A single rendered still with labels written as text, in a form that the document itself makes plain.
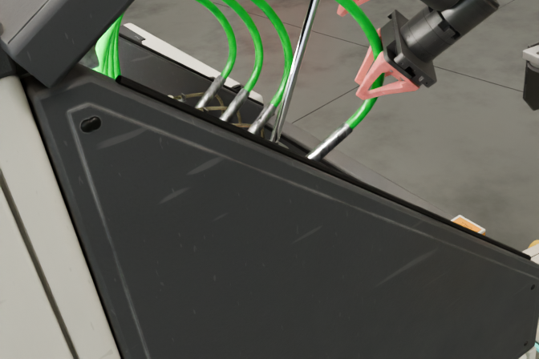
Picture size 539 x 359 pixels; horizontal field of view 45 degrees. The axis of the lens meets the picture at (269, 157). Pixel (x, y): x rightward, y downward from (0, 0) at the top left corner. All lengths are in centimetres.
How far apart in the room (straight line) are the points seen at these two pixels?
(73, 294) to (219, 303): 13
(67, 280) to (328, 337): 31
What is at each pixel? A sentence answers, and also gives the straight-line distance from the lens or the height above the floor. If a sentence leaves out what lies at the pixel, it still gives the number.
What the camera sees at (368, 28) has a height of 130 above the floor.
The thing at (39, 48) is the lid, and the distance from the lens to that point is 39.
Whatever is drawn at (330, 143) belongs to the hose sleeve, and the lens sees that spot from 89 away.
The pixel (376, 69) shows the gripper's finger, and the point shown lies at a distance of 83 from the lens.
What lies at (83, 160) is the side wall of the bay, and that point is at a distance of 44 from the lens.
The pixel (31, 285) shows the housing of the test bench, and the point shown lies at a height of 132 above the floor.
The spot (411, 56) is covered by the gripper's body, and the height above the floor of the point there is 127.
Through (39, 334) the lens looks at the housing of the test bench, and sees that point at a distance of 50.
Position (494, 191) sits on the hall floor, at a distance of 275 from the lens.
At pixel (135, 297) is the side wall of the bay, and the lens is 52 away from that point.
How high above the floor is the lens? 161
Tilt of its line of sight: 32 degrees down
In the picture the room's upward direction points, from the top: 8 degrees counter-clockwise
